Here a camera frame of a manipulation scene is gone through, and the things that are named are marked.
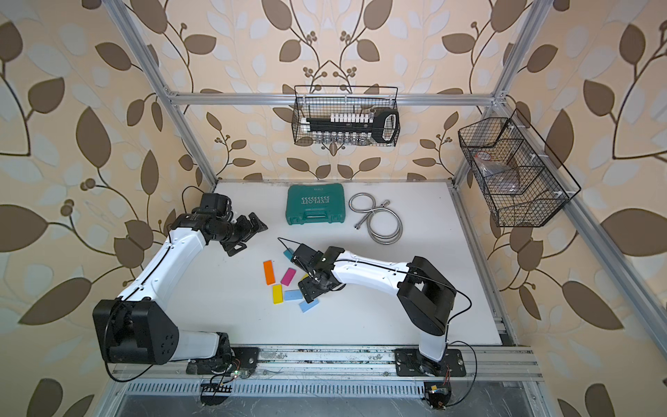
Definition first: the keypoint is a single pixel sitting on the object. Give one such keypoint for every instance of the black white socket set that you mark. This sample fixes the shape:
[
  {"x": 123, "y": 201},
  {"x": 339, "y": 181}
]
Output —
[{"x": 378, "y": 127}]

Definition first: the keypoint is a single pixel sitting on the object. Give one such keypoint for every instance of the light blue block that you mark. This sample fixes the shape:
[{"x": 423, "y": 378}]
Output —
[
  {"x": 292, "y": 295},
  {"x": 307, "y": 306}
]

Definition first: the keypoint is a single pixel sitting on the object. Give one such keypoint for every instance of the orange long block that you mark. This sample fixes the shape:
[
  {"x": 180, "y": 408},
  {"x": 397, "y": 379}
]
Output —
[{"x": 268, "y": 269}]

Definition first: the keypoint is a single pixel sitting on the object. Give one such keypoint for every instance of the right black wire basket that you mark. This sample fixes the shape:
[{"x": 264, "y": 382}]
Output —
[{"x": 521, "y": 177}]

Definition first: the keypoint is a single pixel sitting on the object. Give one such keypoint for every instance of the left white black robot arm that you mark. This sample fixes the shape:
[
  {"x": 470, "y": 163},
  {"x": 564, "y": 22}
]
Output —
[{"x": 134, "y": 328}]

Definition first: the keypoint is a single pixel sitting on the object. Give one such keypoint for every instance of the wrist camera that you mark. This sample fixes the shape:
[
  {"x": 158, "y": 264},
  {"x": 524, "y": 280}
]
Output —
[
  {"x": 216, "y": 205},
  {"x": 306, "y": 258}
]

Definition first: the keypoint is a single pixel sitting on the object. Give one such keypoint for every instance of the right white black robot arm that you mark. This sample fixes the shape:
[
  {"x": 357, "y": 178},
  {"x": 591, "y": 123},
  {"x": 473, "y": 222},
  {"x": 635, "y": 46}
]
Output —
[{"x": 426, "y": 296}]

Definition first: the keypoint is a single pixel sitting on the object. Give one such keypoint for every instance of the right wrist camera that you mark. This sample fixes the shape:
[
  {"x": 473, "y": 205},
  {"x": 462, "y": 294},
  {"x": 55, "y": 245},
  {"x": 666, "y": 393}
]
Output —
[{"x": 306, "y": 258}]

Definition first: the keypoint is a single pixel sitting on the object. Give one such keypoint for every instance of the yellow block lower left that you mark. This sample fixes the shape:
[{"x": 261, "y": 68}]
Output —
[{"x": 277, "y": 294}]

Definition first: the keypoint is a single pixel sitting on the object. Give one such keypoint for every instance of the teal block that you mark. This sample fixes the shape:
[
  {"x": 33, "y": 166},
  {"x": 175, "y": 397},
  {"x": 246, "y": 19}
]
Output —
[{"x": 289, "y": 254}]

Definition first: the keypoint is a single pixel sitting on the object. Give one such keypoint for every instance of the centre black wire basket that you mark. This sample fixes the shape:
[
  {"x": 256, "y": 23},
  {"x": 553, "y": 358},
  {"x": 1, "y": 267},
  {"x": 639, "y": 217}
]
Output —
[{"x": 324, "y": 100}]

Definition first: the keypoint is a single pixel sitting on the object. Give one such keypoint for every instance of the clear plastic bag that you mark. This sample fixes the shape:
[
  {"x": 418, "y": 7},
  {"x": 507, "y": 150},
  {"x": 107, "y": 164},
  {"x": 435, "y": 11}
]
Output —
[{"x": 500, "y": 178}]

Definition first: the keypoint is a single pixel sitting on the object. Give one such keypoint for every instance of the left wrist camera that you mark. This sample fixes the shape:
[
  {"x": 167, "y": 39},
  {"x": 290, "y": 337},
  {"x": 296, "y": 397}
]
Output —
[{"x": 216, "y": 205}]

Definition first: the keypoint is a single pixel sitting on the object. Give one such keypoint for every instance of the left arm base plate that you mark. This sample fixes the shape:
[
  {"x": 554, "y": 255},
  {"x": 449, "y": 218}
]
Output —
[{"x": 226, "y": 362}]

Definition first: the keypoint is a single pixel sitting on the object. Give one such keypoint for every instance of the green plastic tool case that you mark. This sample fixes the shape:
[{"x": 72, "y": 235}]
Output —
[{"x": 323, "y": 203}]

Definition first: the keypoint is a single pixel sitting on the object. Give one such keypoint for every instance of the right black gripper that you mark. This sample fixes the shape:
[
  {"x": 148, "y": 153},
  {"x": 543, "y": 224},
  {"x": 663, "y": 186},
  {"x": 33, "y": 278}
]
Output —
[{"x": 308, "y": 290}]

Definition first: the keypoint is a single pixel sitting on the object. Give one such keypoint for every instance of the aluminium front rail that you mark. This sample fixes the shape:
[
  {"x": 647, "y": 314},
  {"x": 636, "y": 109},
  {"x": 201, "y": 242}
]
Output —
[{"x": 384, "y": 363}]

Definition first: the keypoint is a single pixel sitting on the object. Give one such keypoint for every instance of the black wire basket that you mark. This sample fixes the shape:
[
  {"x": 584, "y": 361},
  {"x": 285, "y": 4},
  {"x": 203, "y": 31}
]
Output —
[
  {"x": 521, "y": 177},
  {"x": 324, "y": 100}
]

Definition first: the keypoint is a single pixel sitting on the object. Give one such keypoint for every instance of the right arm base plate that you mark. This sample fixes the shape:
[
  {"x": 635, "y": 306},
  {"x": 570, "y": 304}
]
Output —
[{"x": 411, "y": 363}]

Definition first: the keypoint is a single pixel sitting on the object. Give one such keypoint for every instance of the light blue flat block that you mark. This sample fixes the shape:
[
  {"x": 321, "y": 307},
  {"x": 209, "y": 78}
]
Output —
[{"x": 292, "y": 295}]

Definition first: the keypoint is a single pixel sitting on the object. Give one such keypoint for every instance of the magenta block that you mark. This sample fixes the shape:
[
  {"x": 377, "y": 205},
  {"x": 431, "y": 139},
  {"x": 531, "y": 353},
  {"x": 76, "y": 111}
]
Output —
[{"x": 288, "y": 277}]

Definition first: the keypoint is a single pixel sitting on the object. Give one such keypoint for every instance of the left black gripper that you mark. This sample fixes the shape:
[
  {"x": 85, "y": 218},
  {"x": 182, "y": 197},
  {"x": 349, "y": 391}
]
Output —
[{"x": 246, "y": 229}]

